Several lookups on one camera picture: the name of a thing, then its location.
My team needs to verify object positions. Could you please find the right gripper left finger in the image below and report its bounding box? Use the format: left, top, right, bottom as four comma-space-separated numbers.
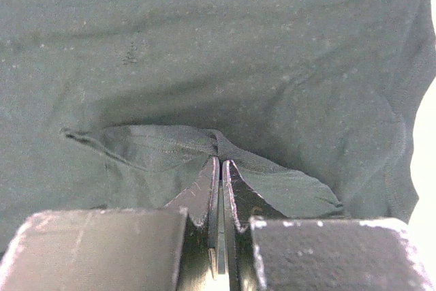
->
164, 156, 220, 279

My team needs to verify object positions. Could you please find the black t-shirt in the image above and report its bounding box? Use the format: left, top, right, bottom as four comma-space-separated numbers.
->
1, 0, 435, 250

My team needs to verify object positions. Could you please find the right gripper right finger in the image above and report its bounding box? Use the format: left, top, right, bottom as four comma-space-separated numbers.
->
221, 160, 286, 290

